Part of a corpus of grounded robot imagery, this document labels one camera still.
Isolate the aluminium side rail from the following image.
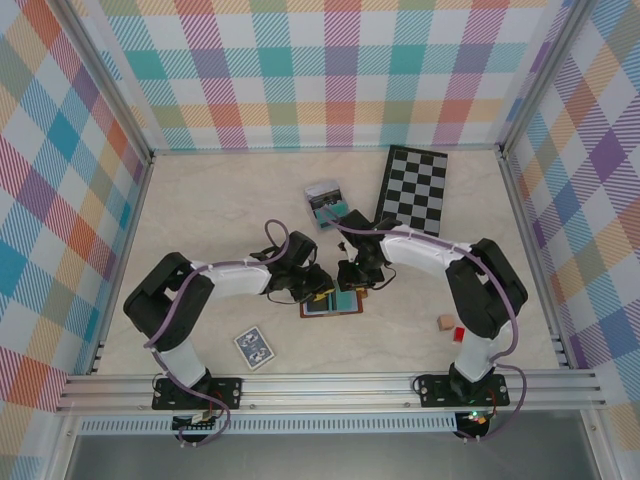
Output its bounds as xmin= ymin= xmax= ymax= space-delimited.
xmin=498 ymin=147 xmax=571 ymax=370
xmin=87 ymin=154 xmax=155 ymax=376

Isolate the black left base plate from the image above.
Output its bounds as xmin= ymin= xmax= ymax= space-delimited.
xmin=152 ymin=377 xmax=244 ymax=411

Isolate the brown leather card holder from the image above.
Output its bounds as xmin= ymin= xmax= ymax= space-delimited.
xmin=299 ymin=287 xmax=370 ymax=319

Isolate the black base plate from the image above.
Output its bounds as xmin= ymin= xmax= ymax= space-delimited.
xmin=417 ymin=374 xmax=511 ymax=409
xmin=152 ymin=377 xmax=244 ymax=411

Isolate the landscape photo card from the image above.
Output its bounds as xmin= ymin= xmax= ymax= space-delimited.
xmin=305 ymin=183 xmax=344 ymax=210

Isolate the aluminium back rail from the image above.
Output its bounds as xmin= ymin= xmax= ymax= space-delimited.
xmin=149 ymin=144 xmax=504 ymax=155

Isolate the clear plastic card tray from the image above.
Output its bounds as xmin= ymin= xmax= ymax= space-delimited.
xmin=304 ymin=182 xmax=351 ymax=235

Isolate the aluminium front rail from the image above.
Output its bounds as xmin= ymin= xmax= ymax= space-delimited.
xmin=54 ymin=369 xmax=609 ymax=414

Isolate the teal card with dark stripe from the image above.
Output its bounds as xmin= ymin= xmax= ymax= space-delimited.
xmin=314 ymin=200 xmax=350 ymax=231

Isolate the blue playing card deck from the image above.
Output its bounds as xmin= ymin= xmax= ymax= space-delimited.
xmin=233 ymin=325 xmax=276 ymax=372

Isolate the left controller board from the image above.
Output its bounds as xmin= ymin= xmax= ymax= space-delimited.
xmin=172 ymin=410 xmax=221 ymax=434

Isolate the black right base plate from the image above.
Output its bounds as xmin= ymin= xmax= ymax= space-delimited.
xmin=417 ymin=374 xmax=511 ymax=409

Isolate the controller board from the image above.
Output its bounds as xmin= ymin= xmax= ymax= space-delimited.
xmin=172 ymin=410 xmax=221 ymax=434
xmin=457 ymin=409 xmax=491 ymax=431

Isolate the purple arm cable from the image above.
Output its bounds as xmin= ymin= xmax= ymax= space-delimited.
xmin=144 ymin=218 xmax=296 ymax=448
xmin=322 ymin=207 xmax=530 ymax=444

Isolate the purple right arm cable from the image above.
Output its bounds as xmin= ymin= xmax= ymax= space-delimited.
xmin=322 ymin=207 xmax=530 ymax=444

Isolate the right controller board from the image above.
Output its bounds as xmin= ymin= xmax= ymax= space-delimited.
xmin=457 ymin=409 xmax=491 ymax=431

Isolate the slotted grey cable duct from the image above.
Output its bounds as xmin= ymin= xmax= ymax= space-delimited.
xmin=79 ymin=417 xmax=459 ymax=435

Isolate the black grey chessboard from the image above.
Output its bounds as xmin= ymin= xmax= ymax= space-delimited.
xmin=374 ymin=145 xmax=449 ymax=239

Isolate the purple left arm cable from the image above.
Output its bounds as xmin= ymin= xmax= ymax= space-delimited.
xmin=144 ymin=218 xmax=296 ymax=448

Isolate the aluminium frame post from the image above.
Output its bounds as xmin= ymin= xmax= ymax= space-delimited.
xmin=498 ymin=0 xmax=600 ymax=151
xmin=52 ymin=0 xmax=154 ymax=164

